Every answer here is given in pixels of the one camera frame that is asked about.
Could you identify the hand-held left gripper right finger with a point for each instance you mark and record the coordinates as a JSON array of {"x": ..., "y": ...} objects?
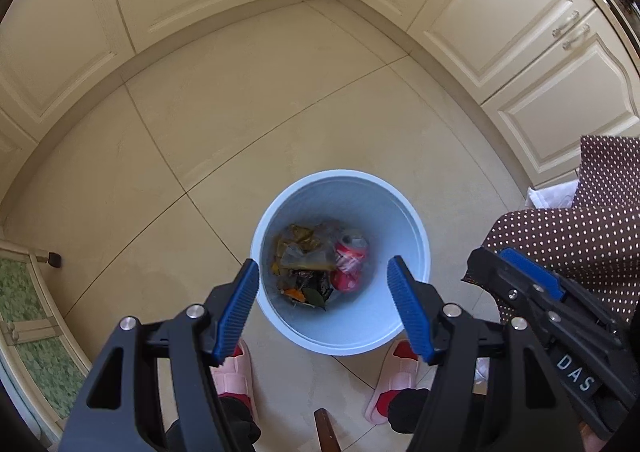
[{"x": 407, "y": 314}]

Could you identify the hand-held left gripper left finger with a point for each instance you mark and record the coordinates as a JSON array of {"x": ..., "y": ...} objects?
[{"x": 235, "y": 314}]

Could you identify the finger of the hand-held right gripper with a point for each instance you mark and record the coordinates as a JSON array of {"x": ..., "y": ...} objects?
[
  {"x": 500, "y": 277},
  {"x": 525, "y": 264}
]

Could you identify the dark wilted leaves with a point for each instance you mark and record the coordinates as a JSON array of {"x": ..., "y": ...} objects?
[{"x": 310, "y": 289}]

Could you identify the red soda can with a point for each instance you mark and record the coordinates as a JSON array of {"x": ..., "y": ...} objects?
[{"x": 350, "y": 257}]

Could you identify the light blue plastic bin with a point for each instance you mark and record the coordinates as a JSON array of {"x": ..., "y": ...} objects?
[{"x": 345, "y": 202}]

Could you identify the brown dotted garment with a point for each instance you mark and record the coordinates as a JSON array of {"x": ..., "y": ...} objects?
[{"x": 575, "y": 237}]

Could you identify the orange peel scrap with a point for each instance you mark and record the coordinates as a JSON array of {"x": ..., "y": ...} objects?
[{"x": 293, "y": 291}]

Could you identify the pink slipper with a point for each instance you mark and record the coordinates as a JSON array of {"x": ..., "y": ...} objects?
[
  {"x": 395, "y": 377},
  {"x": 235, "y": 382}
]

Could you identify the white cloth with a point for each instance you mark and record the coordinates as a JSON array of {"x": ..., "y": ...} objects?
[{"x": 550, "y": 194}]

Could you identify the person's right leg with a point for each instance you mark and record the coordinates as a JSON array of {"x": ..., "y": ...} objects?
[{"x": 410, "y": 409}]

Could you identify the person's leg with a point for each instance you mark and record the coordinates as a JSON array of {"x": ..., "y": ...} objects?
[
  {"x": 235, "y": 419},
  {"x": 410, "y": 409}
]

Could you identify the person's left leg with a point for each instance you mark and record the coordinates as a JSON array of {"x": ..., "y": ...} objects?
[{"x": 235, "y": 419}]

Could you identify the wooden chair leg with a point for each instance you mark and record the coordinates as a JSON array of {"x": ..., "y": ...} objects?
[{"x": 327, "y": 432}]

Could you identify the black door stopper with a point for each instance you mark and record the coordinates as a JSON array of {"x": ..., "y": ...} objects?
[{"x": 54, "y": 260}]

